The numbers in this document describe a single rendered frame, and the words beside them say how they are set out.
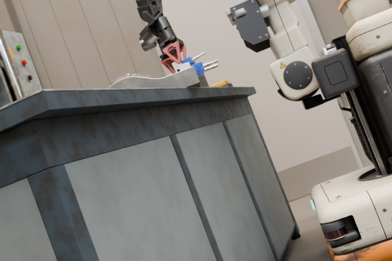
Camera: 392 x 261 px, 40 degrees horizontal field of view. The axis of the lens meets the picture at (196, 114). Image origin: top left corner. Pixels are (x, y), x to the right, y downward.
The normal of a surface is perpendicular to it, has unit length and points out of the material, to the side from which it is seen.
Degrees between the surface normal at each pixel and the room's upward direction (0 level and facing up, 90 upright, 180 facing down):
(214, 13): 90
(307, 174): 90
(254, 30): 90
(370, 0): 92
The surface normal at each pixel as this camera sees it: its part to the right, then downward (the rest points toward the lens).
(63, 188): 0.89, -0.36
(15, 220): -0.29, 0.05
